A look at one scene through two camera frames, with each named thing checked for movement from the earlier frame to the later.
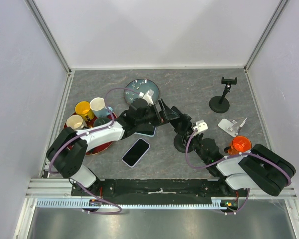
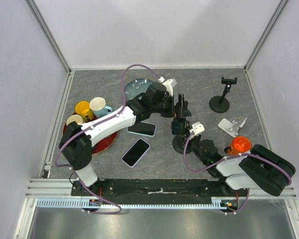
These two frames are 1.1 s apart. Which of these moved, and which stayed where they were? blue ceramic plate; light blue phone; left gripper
Moved: left gripper
Stayed: light blue phone; blue ceramic plate
